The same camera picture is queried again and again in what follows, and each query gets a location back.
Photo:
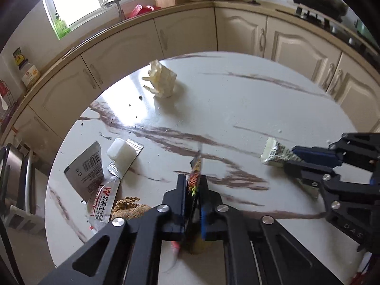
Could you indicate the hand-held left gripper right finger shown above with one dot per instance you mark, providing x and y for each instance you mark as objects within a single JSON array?
[{"x": 204, "y": 216}]

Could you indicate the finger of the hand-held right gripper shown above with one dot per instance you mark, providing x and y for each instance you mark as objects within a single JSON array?
[
  {"x": 305, "y": 173},
  {"x": 314, "y": 154}
]

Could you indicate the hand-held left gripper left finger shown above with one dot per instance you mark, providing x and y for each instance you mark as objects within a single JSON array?
[{"x": 142, "y": 237}]

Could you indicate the brown bread piece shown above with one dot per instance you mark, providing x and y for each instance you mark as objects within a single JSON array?
[{"x": 130, "y": 209}]

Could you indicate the grey-green wrapper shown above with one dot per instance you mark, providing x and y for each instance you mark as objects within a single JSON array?
[{"x": 274, "y": 154}]

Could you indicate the black orange snack wrapper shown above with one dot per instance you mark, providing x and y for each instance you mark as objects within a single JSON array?
[{"x": 196, "y": 178}]

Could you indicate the red white sachet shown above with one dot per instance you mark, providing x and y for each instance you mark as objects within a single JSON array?
[{"x": 102, "y": 204}]

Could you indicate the grey foil packet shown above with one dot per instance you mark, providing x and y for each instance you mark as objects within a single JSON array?
[{"x": 86, "y": 169}]

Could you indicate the white tissue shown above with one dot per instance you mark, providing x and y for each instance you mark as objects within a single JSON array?
[{"x": 161, "y": 78}]

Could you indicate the round marble table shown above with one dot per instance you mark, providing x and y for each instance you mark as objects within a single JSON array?
[{"x": 225, "y": 109}]

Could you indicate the white wheeled kitchen cart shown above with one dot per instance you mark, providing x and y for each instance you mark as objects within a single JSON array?
[{"x": 20, "y": 219}]

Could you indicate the black gas stove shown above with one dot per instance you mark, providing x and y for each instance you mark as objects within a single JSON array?
[{"x": 341, "y": 26}]

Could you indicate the green electric cooker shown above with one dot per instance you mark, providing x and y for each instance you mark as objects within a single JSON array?
[{"x": 361, "y": 29}]

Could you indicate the beige kitchen countertop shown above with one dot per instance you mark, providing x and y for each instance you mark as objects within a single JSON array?
[{"x": 237, "y": 1}]

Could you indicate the cream kitchen base cabinets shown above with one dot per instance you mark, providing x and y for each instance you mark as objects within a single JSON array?
[{"x": 184, "y": 32}]

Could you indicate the white spoon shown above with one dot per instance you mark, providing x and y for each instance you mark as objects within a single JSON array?
[{"x": 3, "y": 102}]

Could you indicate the large clear jar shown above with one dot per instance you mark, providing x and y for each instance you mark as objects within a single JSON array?
[{"x": 30, "y": 75}]

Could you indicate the red plastic basket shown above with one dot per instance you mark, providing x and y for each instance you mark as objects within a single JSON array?
[{"x": 142, "y": 10}]

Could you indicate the small yellow label jar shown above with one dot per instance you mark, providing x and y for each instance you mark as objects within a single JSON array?
[{"x": 19, "y": 58}]

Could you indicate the green dish soap bottle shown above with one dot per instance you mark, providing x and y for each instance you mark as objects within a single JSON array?
[{"x": 61, "y": 26}]

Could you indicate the steel faucet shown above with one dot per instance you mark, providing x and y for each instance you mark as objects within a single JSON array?
[{"x": 118, "y": 6}]

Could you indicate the kitchen window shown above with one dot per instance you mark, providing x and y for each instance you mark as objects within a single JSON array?
[{"x": 89, "y": 0}]

